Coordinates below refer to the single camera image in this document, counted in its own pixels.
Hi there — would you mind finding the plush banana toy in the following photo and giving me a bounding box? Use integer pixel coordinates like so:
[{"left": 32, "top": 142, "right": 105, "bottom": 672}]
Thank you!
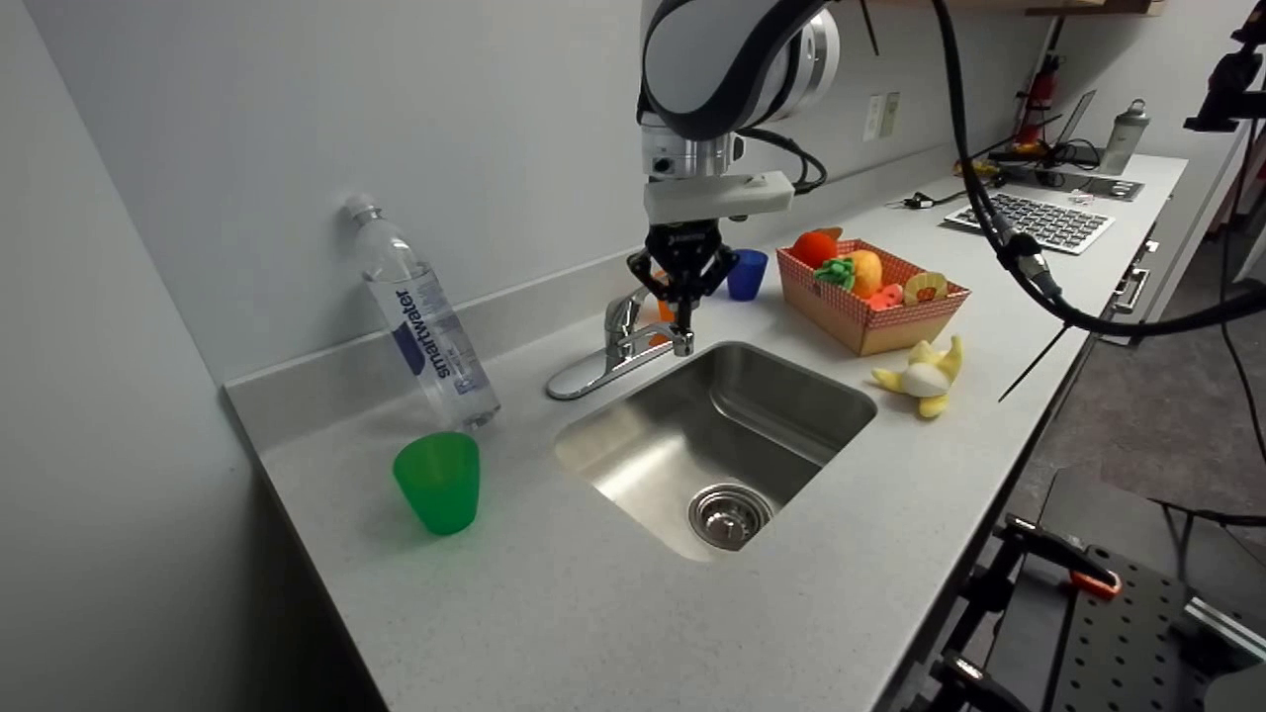
[{"left": 871, "top": 339, "right": 966, "bottom": 424}]

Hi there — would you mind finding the green plastic cup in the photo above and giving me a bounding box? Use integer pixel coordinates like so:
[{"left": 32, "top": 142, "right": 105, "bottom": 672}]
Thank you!
[{"left": 392, "top": 431, "right": 478, "bottom": 535}]

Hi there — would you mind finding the black camera on stand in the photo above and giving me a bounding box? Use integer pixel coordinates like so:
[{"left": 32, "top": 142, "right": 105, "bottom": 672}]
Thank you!
[{"left": 1189, "top": 0, "right": 1266, "bottom": 132}]

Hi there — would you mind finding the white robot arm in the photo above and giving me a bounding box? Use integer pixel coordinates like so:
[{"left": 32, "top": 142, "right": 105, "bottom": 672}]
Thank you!
[{"left": 628, "top": 0, "right": 843, "bottom": 357}]

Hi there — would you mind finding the red plush tomato toy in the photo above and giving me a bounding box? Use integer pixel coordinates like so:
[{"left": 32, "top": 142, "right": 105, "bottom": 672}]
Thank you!
[{"left": 791, "top": 230, "right": 843, "bottom": 267}]

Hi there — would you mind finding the chrome sink faucet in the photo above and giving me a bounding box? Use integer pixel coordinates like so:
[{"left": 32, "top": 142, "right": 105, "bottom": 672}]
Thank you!
[{"left": 543, "top": 290, "right": 672, "bottom": 403}]

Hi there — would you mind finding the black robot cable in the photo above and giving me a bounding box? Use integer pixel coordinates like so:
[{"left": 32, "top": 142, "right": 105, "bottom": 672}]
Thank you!
[{"left": 932, "top": 0, "right": 1266, "bottom": 339}]

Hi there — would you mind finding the clear plastic water bottle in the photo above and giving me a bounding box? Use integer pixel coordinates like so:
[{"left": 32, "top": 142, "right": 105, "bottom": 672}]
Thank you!
[{"left": 341, "top": 192, "right": 498, "bottom": 427}]

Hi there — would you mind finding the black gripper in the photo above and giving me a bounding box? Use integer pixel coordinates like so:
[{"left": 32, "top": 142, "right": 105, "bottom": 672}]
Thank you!
[{"left": 624, "top": 221, "right": 735, "bottom": 357}]

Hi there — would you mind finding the blue plastic cup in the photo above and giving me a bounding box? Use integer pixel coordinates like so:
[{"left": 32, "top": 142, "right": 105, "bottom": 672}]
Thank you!
[{"left": 730, "top": 249, "right": 768, "bottom": 302}]

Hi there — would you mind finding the black clamp stand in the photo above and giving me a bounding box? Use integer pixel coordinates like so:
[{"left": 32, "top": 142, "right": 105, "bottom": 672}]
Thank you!
[{"left": 903, "top": 473, "right": 1266, "bottom": 712}]

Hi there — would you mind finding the stainless steel sink basin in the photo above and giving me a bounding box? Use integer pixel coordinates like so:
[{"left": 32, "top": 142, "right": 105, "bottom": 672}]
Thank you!
[{"left": 553, "top": 339, "right": 879, "bottom": 563}]

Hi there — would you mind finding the orange plastic cup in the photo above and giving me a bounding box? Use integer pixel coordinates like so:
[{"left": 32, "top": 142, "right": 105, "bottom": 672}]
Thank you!
[{"left": 651, "top": 302, "right": 677, "bottom": 348}]

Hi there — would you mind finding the grey laptop keyboard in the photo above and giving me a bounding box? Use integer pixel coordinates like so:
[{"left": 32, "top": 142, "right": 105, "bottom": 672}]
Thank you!
[{"left": 990, "top": 190, "right": 1107, "bottom": 256}]

